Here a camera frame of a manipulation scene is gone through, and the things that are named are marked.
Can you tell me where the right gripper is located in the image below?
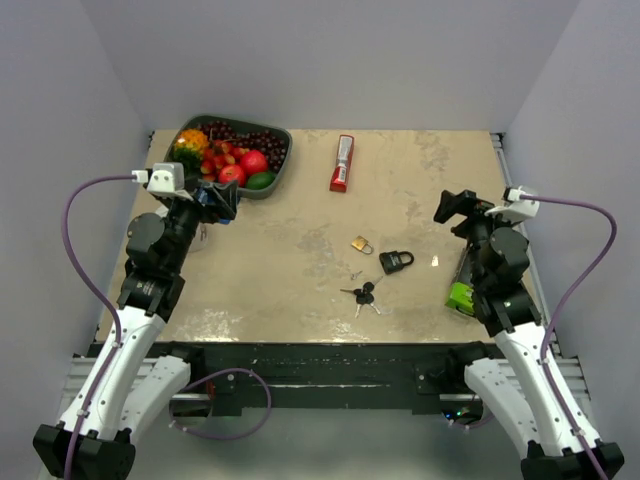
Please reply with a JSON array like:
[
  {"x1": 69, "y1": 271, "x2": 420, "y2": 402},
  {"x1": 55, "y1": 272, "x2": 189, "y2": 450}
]
[{"x1": 434, "y1": 190, "x2": 519, "y2": 286}]

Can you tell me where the black base frame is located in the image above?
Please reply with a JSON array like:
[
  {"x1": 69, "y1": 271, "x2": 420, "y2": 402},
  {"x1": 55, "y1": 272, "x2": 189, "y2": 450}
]
[{"x1": 87, "y1": 340, "x2": 506, "y2": 417}]

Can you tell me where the black padlock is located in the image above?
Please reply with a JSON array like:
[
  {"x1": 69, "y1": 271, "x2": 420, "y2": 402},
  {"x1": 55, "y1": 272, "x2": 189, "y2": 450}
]
[{"x1": 378, "y1": 251, "x2": 415, "y2": 275}]

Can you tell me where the green fruit tray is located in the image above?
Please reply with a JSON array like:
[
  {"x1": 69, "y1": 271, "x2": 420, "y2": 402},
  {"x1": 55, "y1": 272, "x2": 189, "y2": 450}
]
[{"x1": 165, "y1": 114, "x2": 293, "y2": 200}]

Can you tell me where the black key bunch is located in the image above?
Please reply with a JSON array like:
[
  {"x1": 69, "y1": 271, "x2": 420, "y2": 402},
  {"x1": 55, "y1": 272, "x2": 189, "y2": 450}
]
[{"x1": 341, "y1": 277, "x2": 382, "y2": 318}]

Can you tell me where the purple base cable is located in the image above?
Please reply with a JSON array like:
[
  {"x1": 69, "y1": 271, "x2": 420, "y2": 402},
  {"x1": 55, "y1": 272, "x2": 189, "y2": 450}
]
[{"x1": 168, "y1": 368, "x2": 274, "y2": 442}]

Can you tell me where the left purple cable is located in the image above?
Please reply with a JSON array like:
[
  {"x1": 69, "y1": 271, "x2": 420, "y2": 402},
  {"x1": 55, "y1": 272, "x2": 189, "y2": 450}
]
[{"x1": 60, "y1": 174, "x2": 136, "y2": 480}]

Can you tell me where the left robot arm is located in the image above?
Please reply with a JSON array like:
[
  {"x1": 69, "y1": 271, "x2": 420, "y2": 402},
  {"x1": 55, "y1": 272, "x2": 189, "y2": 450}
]
[{"x1": 33, "y1": 170, "x2": 238, "y2": 479}]

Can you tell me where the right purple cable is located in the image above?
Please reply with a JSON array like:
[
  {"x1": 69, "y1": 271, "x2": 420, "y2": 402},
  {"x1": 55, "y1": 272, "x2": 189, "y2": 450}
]
[{"x1": 519, "y1": 195, "x2": 617, "y2": 480}]

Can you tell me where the red toothpaste box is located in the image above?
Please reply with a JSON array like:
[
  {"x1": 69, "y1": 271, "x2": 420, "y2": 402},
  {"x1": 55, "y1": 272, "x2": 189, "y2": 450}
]
[{"x1": 329, "y1": 135, "x2": 355, "y2": 193}]

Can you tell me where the white tissue roll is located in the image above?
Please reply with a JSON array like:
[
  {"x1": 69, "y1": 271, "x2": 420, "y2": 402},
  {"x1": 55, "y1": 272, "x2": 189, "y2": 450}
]
[{"x1": 155, "y1": 206, "x2": 208, "y2": 253}]

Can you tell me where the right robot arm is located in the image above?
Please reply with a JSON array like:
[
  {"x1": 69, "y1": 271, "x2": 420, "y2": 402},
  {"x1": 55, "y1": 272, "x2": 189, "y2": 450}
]
[{"x1": 434, "y1": 187, "x2": 624, "y2": 479}]

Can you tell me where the orange pineapple toy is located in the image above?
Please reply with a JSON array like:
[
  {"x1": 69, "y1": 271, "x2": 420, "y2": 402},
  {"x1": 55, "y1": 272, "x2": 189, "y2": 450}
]
[{"x1": 171, "y1": 129, "x2": 209, "y2": 169}]

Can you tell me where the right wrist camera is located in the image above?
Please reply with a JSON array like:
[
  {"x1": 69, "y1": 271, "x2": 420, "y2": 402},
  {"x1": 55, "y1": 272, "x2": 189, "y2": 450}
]
[{"x1": 485, "y1": 186, "x2": 540, "y2": 223}]

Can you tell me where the red apple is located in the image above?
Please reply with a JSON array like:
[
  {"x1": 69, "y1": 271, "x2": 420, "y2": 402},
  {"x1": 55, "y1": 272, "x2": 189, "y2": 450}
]
[
  {"x1": 217, "y1": 164, "x2": 247, "y2": 188},
  {"x1": 239, "y1": 150, "x2": 269, "y2": 177}
]

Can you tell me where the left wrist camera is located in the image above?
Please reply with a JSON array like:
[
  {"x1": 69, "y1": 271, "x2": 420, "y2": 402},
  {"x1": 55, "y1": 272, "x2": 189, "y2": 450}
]
[{"x1": 131, "y1": 162, "x2": 186, "y2": 196}]

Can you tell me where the green avocado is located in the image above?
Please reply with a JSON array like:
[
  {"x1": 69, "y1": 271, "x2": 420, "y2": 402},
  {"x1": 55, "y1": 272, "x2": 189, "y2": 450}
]
[{"x1": 245, "y1": 171, "x2": 276, "y2": 190}]

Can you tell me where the dark grape bunch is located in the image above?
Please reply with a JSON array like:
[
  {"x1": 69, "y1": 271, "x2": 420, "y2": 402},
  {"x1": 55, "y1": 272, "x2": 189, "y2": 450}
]
[{"x1": 197, "y1": 119, "x2": 288, "y2": 172}]

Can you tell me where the small brass padlock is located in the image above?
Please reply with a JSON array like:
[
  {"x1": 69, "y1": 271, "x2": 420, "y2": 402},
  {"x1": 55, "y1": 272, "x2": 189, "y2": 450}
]
[{"x1": 351, "y1": 236, "x2": 374, "y2": 255}]

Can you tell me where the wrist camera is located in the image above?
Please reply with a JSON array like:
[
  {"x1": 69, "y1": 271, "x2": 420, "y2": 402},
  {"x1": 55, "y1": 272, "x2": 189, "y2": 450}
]
[
  {"x1": 485, "y1": 186, "x2": 540, "y2": 223},
  {"x1": 131, "y1": 162, "x2": 186, "y2": 196}
]

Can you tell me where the green black box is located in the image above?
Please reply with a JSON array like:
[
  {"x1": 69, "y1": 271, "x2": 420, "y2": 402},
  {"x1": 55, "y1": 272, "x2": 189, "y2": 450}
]
[{"x1": 445, "y1": 249, "x2": 474, "y2": 317}]

